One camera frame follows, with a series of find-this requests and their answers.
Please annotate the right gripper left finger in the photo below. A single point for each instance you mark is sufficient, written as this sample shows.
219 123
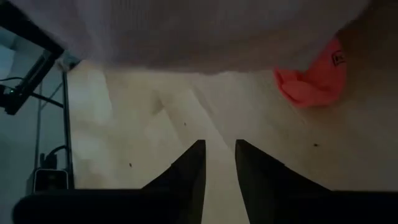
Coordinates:
189 174

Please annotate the small black camera box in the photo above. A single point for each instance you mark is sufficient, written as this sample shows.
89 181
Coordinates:
49 180

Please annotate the black aluminium table frame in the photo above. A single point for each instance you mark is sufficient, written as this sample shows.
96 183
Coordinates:
28 31

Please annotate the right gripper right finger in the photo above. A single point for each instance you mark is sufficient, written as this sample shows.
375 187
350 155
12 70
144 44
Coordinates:
258 174

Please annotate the black red teal garment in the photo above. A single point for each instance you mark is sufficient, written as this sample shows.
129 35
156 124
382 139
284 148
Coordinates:
311 84

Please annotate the pink heathered shirt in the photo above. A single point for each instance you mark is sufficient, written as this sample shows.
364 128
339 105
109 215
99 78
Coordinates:
186 31

